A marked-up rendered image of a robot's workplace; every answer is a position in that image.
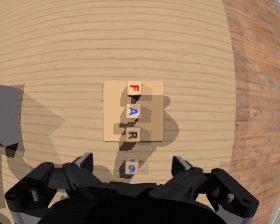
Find tan square mat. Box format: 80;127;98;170
103;81;164;141

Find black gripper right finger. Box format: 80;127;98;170
149;156;259;224

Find tan block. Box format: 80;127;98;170
126;127;140;142
125;158;139;175
126;104;141;119
127;81;142;97

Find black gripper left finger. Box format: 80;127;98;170
4;152;118;224

